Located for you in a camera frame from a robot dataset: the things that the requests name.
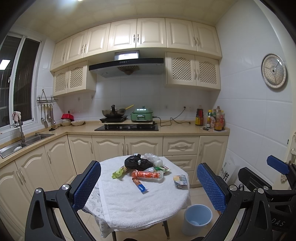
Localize yellow white snack packet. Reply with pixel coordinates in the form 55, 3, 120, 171
173, 175, 188, 189

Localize black gas stove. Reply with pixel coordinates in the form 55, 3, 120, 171
95, 123, 159, 132

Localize window with white frame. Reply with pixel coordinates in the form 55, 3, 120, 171
1, 33, 42, 130

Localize orange red snack wrapper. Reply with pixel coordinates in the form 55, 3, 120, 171
132, 170, 163, 180

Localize red pot lid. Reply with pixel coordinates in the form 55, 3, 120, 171
61, 112, 74, 121

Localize lower cream cabinets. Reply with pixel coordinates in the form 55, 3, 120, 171
1, 135, 228, 240

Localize round table with legs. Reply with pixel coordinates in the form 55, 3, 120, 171
111, 220, 170, 241

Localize light blue trash bin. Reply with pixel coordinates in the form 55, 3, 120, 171
182, 204, 213, 236

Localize green cap sauce bottle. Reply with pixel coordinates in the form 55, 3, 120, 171
206, 109, 213, 128

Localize black plastic bag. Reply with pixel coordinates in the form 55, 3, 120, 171
125, 154, 153, 171

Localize black range hood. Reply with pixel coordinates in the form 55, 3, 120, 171
89, 50, 165, 78

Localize steel faucet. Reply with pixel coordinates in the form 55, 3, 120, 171
18, 120, 25, 143

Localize blue orange wrapper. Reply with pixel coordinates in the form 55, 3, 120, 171
132, 178, 147, 193

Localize amber oil bottle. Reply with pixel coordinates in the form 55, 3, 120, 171
214, 111, 224, 131

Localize white bowl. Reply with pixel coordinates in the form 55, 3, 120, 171
71, 120, 85, 126

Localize green snack bag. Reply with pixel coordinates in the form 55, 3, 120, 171
111, 165, 130, 179

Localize steel sink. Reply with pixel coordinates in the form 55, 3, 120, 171
1, 133, 53, 158

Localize black induction cooker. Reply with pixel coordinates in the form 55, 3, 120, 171
100, 115, 127, 123

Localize steel wok with handle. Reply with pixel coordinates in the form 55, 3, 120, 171
102, 104, 134, 118

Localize clear plastic bag ball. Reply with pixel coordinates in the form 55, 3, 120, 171
144, 153, 163, 167

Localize green electric cooker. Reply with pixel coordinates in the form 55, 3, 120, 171
130, 105, 154, 123

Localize black power cable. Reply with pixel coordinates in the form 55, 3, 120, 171
152, 106, 191, 127

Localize dark soy sauce bottle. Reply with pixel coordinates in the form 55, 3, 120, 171
195, 105, 204, 126

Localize white rice bag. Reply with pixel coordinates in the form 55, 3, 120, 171
219, 157, 239, 185

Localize utensil hanging rack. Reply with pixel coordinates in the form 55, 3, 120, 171
37, 89, 58, 131

